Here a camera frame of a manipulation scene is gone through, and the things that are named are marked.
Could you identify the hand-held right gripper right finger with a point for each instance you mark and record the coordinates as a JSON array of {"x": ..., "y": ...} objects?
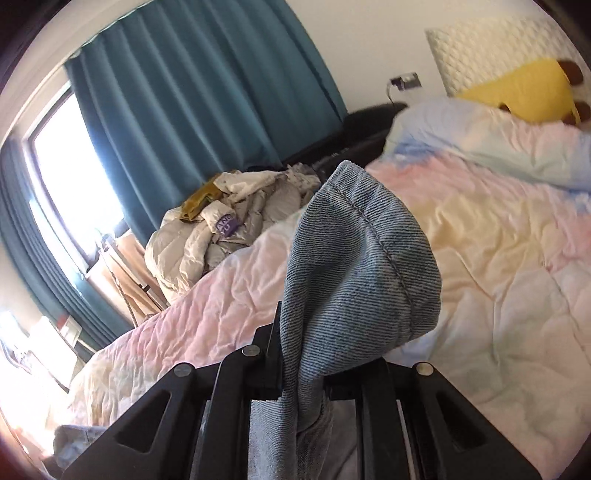
[{"x": 344, "y": 385}]

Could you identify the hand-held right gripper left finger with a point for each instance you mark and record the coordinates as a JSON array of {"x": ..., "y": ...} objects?
[{"x": 270, "y": 360}]

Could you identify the blue denim pants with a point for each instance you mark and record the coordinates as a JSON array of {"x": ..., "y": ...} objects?
[{"x": 351, "y": 258}]

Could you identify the pile of cream clothes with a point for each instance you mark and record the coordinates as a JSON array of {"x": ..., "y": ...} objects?
[{"x": 184, "y": 249}]

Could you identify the grey garment purple label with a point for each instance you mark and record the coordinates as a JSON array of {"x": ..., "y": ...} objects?
[{"x": 228, "y": 226}]

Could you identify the mustard yellow cloth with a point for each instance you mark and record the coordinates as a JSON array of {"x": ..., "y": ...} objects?
[{"x": 196, "y": 203}]

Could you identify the pastel quilted blanket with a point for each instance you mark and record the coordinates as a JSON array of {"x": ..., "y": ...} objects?
[{"x": 485, "y": 254}]

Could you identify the teal curtain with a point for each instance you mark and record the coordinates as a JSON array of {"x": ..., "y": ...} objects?
[
  {"x": 207, "y": 92},
  {"x": 37, "y": 277}
]

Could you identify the window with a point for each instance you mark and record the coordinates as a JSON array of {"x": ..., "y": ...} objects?
[{"x": 69, "y": 184}]

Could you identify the yellow plush toy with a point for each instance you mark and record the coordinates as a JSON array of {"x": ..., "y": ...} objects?
[{"x": 531, "y": 87}]

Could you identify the cream quilted headboard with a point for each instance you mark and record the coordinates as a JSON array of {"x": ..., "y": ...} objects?
[{"x": 485, "y": 50}]

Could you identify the wall socket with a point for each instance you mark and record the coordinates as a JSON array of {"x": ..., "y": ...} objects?
[{"x": 408, "y": 81}]

